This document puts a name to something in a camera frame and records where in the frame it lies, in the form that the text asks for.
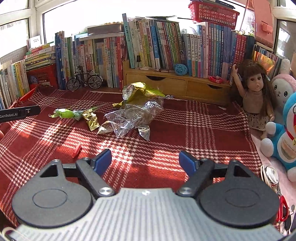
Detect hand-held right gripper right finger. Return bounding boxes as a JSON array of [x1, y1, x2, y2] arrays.
[[177, 150, 258, 198]]

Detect row of yellow-green upright books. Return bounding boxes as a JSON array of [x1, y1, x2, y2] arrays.
[[0, 59, 31, 110]]

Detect red scissors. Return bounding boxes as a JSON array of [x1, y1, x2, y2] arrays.
[[277, 196, 289, 223]]

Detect gold cone-shaped wrapper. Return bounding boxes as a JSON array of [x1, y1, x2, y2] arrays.
[[96, 120, 115, 136]]

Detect pink and white bunny plush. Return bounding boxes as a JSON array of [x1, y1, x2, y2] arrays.
[[270, 57, 296, 103]]

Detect miniature black bicycle model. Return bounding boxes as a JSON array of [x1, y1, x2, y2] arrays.
[[66, 69, 104, 91]]

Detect wooden desk organizer with drawers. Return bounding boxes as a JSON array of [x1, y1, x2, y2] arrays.
[[122, 60, 232, 105]]

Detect red plastic crate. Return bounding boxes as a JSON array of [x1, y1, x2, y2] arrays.
[[26, 63, 60, 89]]

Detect white flat box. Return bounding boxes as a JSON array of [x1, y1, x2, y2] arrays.
[[78, 34, 126, 41]]

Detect brown-haired doll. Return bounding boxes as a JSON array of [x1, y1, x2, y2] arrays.
[[228, 59, 277, 140]]

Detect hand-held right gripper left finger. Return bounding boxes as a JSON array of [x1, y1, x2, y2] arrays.
[[40, 149, 115, 198]]

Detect white framed window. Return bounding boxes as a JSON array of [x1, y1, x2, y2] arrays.
[[0, 0, 192, 61]]

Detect green plastic wrapper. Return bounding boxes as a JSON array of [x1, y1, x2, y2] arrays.
[[48, 108, 84, 121]]

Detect blue yarn ball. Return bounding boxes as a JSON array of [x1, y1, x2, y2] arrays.
[[173, 63, 188, 76]]

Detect grey flat box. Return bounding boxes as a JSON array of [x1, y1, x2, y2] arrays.
[[87, 23, 125, 36]]

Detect row of tall standing books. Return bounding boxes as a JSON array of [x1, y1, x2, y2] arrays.
[[55, 30, 128, 90]]

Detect white card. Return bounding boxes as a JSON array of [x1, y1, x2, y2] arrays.
[[28, 34, 42, 49]]

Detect stack of flat-lying textbooks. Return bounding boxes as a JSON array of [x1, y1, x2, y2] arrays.
[[24, 42, 57, 70]]

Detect pink house-shaped box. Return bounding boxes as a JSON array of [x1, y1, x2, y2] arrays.
[[245, 0, 275, 48]]

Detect row of colourful paperback books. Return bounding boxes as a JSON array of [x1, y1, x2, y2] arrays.
[[122, 12, 255, 80]]

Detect blue cat plush toy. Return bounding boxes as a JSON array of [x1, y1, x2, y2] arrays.
[[260, 91, 296, 181]]

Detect red plastic basket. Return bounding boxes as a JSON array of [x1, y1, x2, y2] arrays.
[[188, 1, 240, 30]]

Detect silver round metal object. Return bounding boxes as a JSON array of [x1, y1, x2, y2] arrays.
[[261, 165, 279, 186]]

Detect red and white hair tie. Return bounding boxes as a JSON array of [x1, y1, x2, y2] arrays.
[[208, 75, 226, 84]]

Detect red plaid blanket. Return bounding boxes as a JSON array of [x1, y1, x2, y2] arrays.
[[0, 87, 262, 229]]

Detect gold foil packet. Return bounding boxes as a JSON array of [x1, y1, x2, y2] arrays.
[[82, 108, 100, 132]]

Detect clear plastic bag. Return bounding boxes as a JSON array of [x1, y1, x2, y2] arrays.
[[104, 96, 165, 142]]

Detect shiny holographic books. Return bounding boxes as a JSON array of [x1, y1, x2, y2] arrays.
[[252, 45, 282, 73]]

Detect yellow-green foil bag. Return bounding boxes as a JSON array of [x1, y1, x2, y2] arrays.
[[85, 82, 166, 112]]

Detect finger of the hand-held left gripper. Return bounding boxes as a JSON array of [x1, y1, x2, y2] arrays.
[[0, 105, 41, 121]]

